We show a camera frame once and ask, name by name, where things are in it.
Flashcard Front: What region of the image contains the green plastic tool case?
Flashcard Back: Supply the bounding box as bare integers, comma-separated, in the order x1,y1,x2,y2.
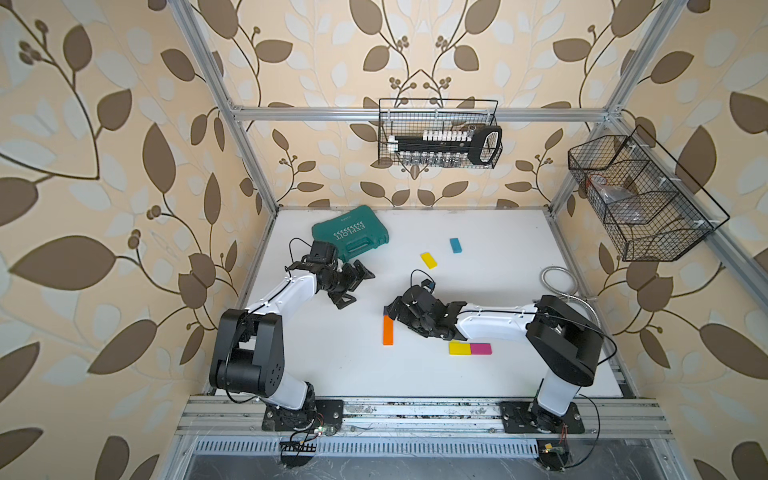
311,205,389,262

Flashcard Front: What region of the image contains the right wire basket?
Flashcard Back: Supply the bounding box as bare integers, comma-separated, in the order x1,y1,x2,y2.
568,125,730,262

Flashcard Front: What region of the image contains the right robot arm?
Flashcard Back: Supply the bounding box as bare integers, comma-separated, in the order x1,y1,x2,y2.
384,282,606,429

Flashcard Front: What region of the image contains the yellow block beside orange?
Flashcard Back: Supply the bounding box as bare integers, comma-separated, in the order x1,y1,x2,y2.
420,252,438,270

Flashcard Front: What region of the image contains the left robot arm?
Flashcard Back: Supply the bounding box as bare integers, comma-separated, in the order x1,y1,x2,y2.
209,240,375,431

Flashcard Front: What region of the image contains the back wire basket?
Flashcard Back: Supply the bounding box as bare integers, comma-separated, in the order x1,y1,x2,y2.
377,97,503,170

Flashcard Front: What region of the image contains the teal block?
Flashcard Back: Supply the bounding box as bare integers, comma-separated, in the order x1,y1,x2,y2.
450,238,463,254

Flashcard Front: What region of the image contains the magenta block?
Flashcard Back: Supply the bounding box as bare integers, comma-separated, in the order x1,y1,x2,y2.
470,343,493,356

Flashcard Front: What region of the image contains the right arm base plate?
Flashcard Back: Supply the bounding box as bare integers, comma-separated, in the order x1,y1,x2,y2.
498,400,586,435

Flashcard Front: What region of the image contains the orange long block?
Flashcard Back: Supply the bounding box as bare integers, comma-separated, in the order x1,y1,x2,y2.
382,315,394,346

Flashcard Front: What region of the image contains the metal flexible hose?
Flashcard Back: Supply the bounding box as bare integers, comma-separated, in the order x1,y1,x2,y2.
539,265,603,325

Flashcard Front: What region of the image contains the black tool in basket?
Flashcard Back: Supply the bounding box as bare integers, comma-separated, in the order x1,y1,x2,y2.
384,125,503,169

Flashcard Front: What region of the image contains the yellow block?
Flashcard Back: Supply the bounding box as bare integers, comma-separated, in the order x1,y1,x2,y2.
420,252,438,270
449,342,472,356

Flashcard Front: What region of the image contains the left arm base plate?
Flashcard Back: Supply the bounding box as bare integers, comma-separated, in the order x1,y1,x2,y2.
261,398,344,436

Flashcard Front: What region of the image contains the wire basket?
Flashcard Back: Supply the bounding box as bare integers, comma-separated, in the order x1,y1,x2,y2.
377,97,503,170
568,125,730,262

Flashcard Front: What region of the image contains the plastic bag in basket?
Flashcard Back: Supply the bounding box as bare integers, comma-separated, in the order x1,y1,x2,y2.
592,178,646,225

